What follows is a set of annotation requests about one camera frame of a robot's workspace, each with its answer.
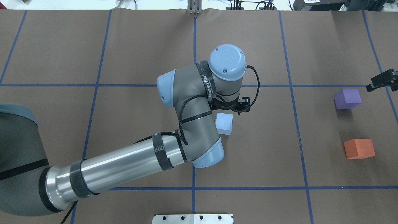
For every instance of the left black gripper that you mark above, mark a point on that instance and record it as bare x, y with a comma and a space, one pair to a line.
221, 107

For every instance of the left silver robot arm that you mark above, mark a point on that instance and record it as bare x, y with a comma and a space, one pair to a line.
31, 187

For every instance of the aluminium frame post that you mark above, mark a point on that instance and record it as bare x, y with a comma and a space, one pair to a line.
194, 7

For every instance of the light blue foam block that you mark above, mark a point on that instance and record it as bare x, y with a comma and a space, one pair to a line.
224, 123

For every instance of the orange foam block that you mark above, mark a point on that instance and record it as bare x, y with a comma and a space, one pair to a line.
359, 148

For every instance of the purple foam block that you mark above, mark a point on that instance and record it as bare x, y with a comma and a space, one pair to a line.
347, 98

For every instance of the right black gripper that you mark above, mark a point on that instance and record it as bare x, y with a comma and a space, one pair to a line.
380, 80

